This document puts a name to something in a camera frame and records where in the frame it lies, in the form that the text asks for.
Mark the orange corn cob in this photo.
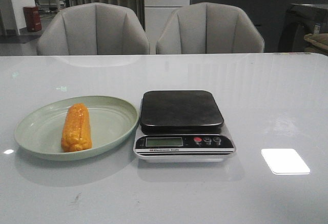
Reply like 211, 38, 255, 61
61, 103, 92, 152

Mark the black silver kitchen scale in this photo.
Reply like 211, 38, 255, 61
133, 90, 236, 162

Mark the grey upholstered chair right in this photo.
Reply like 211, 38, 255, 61
156, 3, 265, 54

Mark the grey upholstered chair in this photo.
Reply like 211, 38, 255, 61
36, 3, 150, 56
156, 3, 265, 54

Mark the grey upholstered chair left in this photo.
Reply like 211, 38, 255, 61
36, 3, 150, 56

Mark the white drawer cabinet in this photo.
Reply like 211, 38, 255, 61
144, 0, 190, 51

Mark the pale green plate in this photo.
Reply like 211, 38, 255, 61
14, 96, 139, 161

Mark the dark grey sideboard counter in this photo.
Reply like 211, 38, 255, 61
191, 0, 327, 52

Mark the black glossy appliance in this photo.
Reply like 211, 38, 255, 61
278, 4, 327, 52

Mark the beige folded cushion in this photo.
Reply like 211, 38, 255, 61
304, 33, 328, 56

